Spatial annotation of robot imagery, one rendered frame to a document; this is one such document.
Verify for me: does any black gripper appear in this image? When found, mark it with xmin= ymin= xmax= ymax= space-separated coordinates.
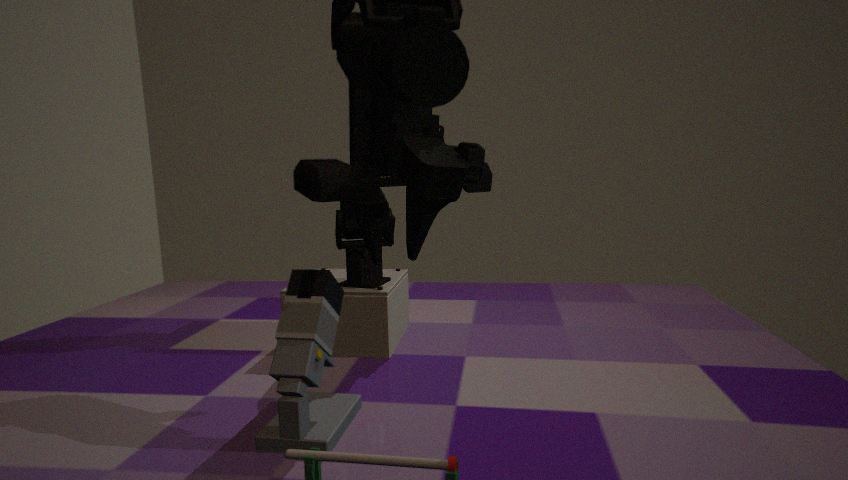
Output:
xmin=294 ymin=98 xmax=492 ymax=265

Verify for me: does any grey pin with red cap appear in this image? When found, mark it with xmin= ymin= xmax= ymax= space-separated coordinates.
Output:
xmin=284 ymin=449 xmax=457 ymax=472

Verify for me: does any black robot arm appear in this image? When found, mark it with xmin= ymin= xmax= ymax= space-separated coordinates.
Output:
xmin=331 ymin=0 xmax=485 ymax=289

